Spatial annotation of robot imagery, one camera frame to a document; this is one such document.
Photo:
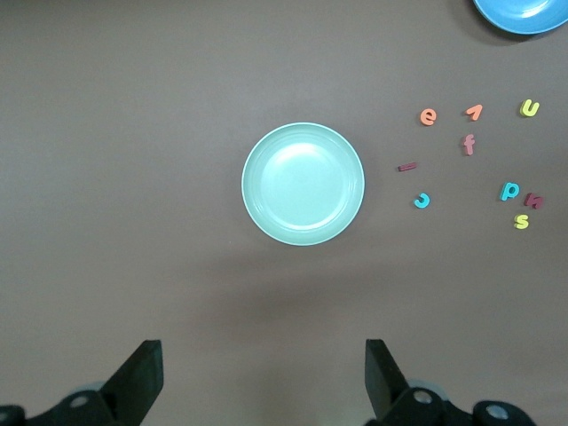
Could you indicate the green plate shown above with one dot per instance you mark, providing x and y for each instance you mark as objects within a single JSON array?
[{"x": 306, "y": 186}]

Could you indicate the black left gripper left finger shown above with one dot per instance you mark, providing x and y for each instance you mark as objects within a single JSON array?
[{"x": 137, "y": 381}]

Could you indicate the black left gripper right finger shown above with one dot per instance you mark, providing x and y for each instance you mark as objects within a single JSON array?
[{"x": 386, "y": 386}]

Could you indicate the blue plate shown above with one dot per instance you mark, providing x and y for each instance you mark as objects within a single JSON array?
[{"x": 523, "y": 22}]

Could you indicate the teal foam letter p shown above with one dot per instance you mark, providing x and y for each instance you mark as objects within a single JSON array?
[{"x": 505, "y": 193}]

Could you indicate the orange foam letter v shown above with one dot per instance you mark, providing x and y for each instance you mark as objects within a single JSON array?
[{"x": 477, "y": 109}]

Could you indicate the maroon foam letter i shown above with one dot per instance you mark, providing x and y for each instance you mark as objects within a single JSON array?
[{"x": 407, "y": 167}]

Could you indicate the orange foam letter e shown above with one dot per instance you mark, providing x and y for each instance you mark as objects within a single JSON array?
[{"x": 423, "y": 117}]

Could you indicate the red foam letter f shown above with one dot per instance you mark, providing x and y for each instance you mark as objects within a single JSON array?
[{"x": 468, "y": 146}]

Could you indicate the teal foam letter c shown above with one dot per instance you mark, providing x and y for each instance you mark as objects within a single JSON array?
[{"x": 427, "y": 199}]

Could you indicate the maroon foam letter n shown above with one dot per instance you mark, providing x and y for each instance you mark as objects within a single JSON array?
[{"x": 527, "y": 202}]

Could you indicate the brown table cover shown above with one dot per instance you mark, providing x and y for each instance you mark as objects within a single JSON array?
[{"x": 133, "y": 133}]

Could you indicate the yellow foam letter u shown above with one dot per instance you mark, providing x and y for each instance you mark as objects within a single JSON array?
[{"x": 528, "y": 113}]

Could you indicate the yellow foam letter s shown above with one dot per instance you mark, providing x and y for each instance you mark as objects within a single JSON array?
[{"x": 522, "y": 221}]

